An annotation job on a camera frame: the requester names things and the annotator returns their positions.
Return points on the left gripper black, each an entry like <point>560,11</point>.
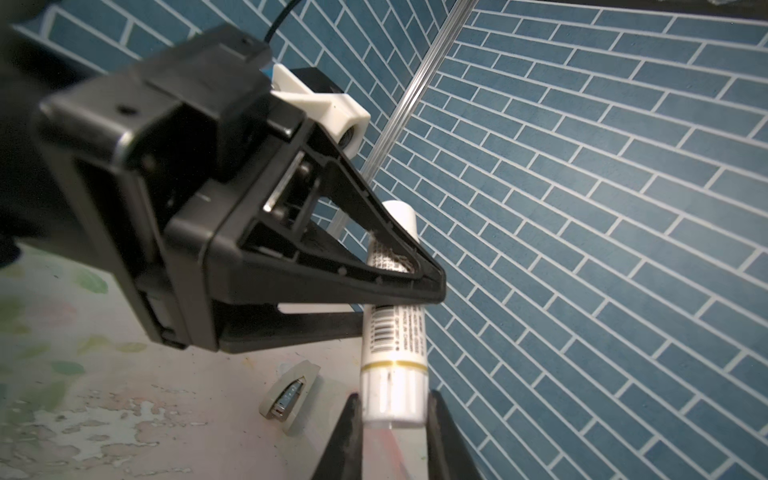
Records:
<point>151,159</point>

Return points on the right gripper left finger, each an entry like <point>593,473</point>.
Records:
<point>343,455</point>

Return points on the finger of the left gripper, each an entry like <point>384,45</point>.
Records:
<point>270,250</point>
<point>249,328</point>

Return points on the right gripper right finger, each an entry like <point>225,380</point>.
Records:
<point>448,456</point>

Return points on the white glue stick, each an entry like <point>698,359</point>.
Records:
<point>394,377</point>

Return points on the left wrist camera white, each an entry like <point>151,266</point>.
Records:
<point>324,102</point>

